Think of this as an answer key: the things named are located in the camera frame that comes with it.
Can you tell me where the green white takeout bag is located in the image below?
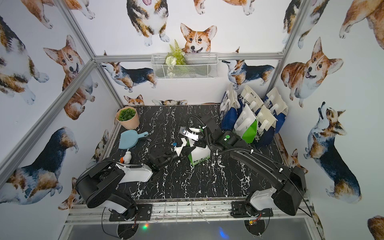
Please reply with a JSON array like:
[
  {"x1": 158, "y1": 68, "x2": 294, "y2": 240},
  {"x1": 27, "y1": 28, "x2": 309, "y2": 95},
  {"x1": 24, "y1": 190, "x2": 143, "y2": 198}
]
[{"x1": 174, "y1": 138, "x2": 211, "y2": 166}]

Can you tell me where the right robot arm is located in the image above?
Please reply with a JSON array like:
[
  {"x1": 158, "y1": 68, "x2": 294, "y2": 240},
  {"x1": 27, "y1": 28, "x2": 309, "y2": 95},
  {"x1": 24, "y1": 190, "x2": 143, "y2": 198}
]
[{"x1": 186, "y1": 114, "x2": 307, "y2": 218}]

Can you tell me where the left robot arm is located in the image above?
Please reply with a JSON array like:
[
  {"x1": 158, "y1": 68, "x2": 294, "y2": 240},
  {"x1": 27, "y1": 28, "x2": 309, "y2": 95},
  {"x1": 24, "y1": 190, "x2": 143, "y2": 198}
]
[{"x1": 75, "y1": 143, "x2": 196, "y2": 221}]

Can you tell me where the blue white bag left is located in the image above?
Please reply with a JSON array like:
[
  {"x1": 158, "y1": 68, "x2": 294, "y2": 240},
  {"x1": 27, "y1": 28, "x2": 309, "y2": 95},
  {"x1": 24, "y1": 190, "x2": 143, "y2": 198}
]
[{"x1": 220, "y1": 84, "x2": 241, "y2": 131}]

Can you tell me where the blue white bag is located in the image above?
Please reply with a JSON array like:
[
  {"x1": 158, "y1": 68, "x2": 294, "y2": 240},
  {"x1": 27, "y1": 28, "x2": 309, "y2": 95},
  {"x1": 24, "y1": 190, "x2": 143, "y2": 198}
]
[
  {"x1": 220, "y1": 84, "x2": 241, "y2": 131},
  {"x1": 255, "y1": 87, "x2": 289, "y2": 146},
  {"x1": 238, "y1": 86, "x2": 264, "y2": 115}
]

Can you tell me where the blue white bag middle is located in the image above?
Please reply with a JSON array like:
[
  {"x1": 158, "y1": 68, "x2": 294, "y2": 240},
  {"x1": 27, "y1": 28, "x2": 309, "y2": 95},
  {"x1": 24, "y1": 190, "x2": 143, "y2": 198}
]
[{"x1": 238, "y1": 86, "x2": 264, "y2": 115}]

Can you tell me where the blue white bag right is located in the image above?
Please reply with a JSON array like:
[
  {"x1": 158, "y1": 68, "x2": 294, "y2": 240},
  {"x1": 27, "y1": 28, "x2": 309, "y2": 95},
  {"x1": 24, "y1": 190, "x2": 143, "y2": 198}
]
[{"x1": 255, "y1": 87, "x2": 289, "y2": 146}]

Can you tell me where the small white orange bottle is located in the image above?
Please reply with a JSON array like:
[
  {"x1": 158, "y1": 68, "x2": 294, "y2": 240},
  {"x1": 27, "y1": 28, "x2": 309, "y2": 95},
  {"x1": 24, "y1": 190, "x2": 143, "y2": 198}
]
[{"x1": 120, "y1": 151, "x2": 132, "y2": 165}]

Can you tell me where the light blue dustpan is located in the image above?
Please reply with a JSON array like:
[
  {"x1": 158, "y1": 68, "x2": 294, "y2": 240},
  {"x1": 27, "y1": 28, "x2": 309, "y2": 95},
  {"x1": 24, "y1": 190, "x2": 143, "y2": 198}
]
[{"x1": 119, "y1": 130, "x2": 149, "y2": 150}]

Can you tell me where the terracotta pot with plant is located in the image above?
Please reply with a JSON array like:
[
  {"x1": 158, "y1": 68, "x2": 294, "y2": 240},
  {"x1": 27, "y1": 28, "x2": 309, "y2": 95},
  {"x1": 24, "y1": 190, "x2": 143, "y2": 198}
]
[{"x1": 115, "y1": 107, "x2": 140, "y2": 130}]

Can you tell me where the artificial fern with flower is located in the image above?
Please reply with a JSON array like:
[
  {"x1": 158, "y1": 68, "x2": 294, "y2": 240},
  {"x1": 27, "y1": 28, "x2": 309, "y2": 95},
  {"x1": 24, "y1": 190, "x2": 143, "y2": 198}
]
[{"x1": 165, "y1": 40, "x2": 187, "y2": 78}]

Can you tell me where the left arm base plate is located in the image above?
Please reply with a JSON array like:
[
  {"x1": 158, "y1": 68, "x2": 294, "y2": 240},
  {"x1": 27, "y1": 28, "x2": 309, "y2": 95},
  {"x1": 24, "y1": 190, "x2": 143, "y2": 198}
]
[{"x1": 109, "y1": 204, "x2": 153, "y2": 222}]

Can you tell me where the white wire wall basket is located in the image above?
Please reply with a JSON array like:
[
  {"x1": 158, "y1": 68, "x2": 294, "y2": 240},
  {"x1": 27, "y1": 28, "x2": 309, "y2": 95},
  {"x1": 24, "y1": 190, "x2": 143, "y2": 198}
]
[{"x1": 151, "y1": 53, "x2": 219, "y2": 80}]

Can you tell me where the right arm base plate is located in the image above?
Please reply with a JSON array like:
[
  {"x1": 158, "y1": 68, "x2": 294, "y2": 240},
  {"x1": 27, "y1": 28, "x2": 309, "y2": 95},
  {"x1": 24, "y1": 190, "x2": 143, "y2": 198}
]
[{"x1": 230, "y1": 201, "x2": 274, "y2": 218}]

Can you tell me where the aluminium frame rail front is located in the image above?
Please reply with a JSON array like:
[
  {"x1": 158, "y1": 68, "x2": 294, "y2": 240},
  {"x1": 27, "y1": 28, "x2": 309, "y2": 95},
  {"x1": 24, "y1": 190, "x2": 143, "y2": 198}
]
[{"x1": 64, "y1": 200, "x2": 316, "y2": 226}]

